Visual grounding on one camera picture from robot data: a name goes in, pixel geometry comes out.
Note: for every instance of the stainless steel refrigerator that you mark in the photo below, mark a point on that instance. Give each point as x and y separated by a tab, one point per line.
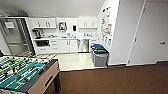
15	35

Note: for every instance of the green lidded waste bin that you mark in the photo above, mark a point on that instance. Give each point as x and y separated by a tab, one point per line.
99	49

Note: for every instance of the white sink base cabinet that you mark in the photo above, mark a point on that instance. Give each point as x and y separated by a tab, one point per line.
68	45

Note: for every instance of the stainless steel dishwasher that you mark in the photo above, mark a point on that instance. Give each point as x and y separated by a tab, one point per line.
83	45

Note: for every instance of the white door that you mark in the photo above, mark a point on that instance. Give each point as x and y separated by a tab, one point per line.
150	31

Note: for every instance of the white drawer stack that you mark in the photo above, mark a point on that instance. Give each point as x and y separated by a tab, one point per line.
54	45
94	40

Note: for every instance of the green foosball table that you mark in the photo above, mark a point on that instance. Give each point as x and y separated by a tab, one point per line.
20	71

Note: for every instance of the white drawer under microwave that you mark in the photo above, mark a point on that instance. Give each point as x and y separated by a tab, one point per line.
42	49

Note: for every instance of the grey black-lidded waste bin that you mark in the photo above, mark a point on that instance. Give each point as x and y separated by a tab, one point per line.
100	58

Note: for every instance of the brown and blue poster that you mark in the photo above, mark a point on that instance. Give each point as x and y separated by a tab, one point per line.
109	28

